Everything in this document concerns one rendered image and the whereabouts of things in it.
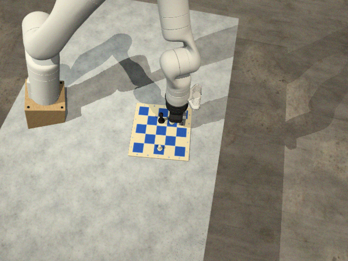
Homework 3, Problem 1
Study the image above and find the black chess king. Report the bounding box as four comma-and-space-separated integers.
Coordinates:
158, 113, 165, 124

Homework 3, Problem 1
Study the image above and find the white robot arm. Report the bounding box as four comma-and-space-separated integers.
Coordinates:
22, 0, 201, 105

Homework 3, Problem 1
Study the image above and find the blue and cream chessboard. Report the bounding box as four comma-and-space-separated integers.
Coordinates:
128, 103, 192, 161

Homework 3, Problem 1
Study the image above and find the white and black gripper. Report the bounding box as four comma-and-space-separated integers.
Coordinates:
165, 84, 202, 126

